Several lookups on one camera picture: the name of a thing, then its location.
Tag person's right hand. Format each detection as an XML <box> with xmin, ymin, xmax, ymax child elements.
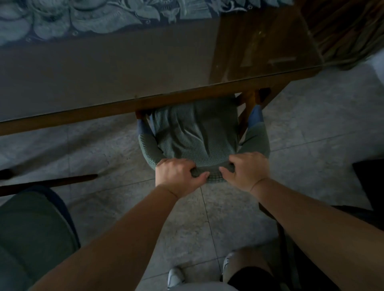
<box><xmin>219</xmin><ymin>152</ymin><xmax>271</xmax><ymax>193</ymax></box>

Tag person's left hand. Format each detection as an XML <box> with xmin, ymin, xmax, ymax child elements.
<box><xmin>155</xmin><ymin>158</ymin><xmax>211</xmax><ymax>199</ymax></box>

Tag wooden chair with green cover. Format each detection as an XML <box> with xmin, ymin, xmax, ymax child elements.
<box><xmin>136</xmin><ymin>89</ymin><xmax>271</xmax><ymax>184</ymax></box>
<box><xmin>0</xmin><ymin>168</ymin><xmax>99</xmax><ymax>291</ymax></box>

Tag person's right forearm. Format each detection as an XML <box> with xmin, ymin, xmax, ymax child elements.
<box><xmin>250</xmin><ymin>177</ymin><xmax>384</xmax><ymax>291</ymax></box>

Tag person's left forearm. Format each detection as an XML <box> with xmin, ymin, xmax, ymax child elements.
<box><xmin>28</xmin><ymin>183</ymin><xmax>180</xmax><ymax>291</ymax></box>

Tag white shoe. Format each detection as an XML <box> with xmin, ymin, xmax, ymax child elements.
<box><xmin>223</xmin><ymin>251</ymin><xmax>238</xmax><ymax>272</ymax></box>
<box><xmin>167</xmin><ymin>266</ymin><xmax>185</xmax><ymax>290</ymax></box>

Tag person's right leg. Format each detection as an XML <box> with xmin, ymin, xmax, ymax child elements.
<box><xmin>222</xmin><ymin>246</ymin><xmax>290</xmax><ymax>291</ymax></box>

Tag black shorts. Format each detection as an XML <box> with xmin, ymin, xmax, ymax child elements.
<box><xmin>227</xmin><ymin>266</ymin><xmax>281</xmax><ymax>291</ymax></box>

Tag dark chair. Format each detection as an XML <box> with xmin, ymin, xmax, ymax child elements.
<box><xmin>259</xmin><ymin>202</ymin><xmax>384</xmax><ymax>291</ymax></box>

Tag wooden table with glass top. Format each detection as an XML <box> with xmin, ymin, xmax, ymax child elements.
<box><xmin>0</xmin><ymin>6</ymin><xmax>324</xmax><ymax>137</ymax></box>

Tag dark furniture piece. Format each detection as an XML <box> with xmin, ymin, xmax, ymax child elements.
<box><xmin>352</xmin><ymin>158</ymin><xmax>384</xmax><ymax>212</ymax></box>

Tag brown dried plant bundle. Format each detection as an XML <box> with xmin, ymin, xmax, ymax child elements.
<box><xmin>298</xmin><ymin>0</ymin><xmax>384</xmax><ymax>70</ymax></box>

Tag blue floral table cloth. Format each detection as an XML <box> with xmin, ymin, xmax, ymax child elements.
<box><xmin>0</xmin><ymin>0</ymin><xmax>296</xmax><ymax>48</ymax></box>

